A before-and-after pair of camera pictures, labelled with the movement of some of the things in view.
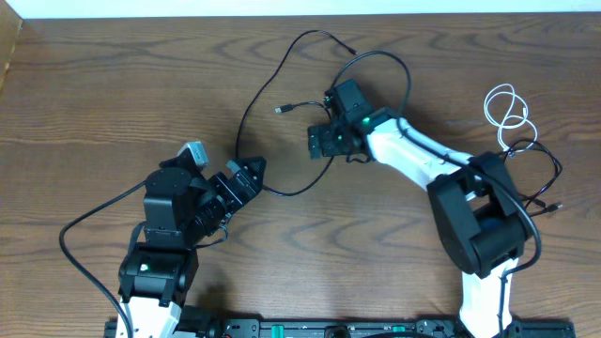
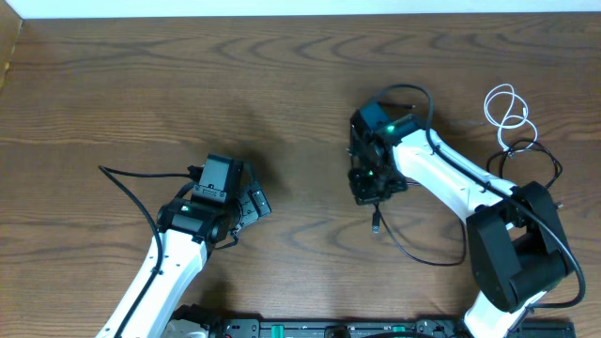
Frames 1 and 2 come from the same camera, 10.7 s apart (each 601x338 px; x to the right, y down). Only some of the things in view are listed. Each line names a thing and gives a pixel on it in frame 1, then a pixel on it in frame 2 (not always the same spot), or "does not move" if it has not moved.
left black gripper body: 228,199 to 248,207
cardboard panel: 10,27 does not move
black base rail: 346,329 does not move
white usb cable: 503,108 does not move
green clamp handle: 277,331 does not move
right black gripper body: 333,142 to 371,184
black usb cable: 287,107 to 376,228
